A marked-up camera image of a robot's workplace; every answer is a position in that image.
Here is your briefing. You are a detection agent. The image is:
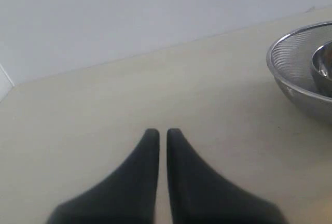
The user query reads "steel mesh colander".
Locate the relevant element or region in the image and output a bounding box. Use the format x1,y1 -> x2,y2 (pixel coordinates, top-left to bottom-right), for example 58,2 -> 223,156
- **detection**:
266,21 -> 331,124

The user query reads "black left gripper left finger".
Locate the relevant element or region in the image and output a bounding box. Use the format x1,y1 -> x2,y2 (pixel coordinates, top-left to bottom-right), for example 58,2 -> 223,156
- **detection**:
47,129 -> 159,223

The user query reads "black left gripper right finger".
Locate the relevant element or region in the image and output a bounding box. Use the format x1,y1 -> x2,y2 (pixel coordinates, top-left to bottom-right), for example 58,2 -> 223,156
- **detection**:
167,129 -> 283,223

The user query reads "small stainless steel bowl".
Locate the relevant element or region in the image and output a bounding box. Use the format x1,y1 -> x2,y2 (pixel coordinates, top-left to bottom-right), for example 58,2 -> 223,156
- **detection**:
310,41 -> 331,97

